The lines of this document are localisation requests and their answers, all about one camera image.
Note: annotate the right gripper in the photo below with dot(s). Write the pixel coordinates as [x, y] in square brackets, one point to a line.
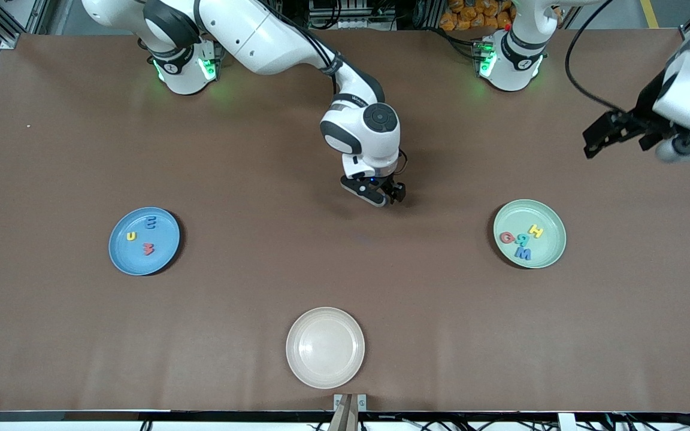
[394, 190]

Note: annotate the red foam letter Q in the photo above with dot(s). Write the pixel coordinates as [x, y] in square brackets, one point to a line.
[502, 237]

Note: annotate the teal foam letter R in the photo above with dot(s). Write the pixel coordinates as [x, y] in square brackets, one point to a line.
[523, 238]

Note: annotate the blue foam letter W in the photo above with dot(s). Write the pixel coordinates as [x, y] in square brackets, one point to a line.
[523, 254]

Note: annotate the yellow foam letter H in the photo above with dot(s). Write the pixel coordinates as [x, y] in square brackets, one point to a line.
[536, 231]

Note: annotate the blue foam letter E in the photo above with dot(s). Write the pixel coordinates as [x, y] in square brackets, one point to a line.
[148, 223]

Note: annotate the red foam letter m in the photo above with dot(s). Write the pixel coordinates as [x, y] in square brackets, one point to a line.
[149, 249]

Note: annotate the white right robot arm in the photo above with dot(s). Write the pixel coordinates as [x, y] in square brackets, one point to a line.
[261, 36]

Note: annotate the brown table cover sheet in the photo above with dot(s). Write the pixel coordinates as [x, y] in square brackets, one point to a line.
[345, 281]

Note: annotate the light green round plate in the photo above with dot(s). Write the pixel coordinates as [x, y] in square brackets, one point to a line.
[536, 209]

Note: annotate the beige round plate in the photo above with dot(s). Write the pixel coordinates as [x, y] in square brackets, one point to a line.
[325, 347]

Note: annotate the grey equipment rack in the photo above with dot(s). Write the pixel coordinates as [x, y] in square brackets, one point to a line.
[351, 12]

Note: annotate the pile of orange objects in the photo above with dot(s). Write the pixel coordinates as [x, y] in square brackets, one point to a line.
[465, 18]

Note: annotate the blue round plate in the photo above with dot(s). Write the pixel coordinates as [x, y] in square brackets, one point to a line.
[141, 263]

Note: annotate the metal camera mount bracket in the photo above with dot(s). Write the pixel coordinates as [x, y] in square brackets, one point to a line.
[350, 416]

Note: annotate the aluminium frame post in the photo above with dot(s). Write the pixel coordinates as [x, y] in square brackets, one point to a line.
[8, 41]

